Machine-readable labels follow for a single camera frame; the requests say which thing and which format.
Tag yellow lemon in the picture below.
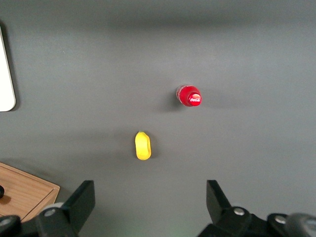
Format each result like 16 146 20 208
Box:
134 130 152 161

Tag red cola bottle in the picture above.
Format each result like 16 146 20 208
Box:
175 84 202 108

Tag light wooden drawer cabinet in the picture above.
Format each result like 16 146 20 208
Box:
0 161 61 223

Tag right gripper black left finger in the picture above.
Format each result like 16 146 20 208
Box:
35 180 96 237

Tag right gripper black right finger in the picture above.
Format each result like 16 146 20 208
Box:
197 179 255 237

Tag wooden drawer front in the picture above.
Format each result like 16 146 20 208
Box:
0 165 54 221

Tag white rectangular plastic tray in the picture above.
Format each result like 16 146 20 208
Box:
0 24 17 113

